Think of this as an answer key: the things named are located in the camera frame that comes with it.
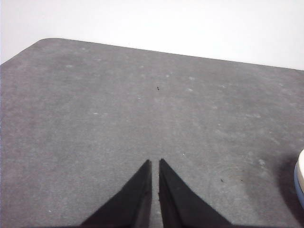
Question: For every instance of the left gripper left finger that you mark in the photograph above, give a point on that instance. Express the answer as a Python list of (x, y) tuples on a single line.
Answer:
[(130, 202)]

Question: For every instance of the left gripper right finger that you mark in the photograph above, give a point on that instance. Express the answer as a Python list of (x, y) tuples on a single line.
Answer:
[(183, 204)]

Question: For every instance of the blue round plate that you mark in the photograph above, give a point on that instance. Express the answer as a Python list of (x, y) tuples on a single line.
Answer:
[(298, 190)]

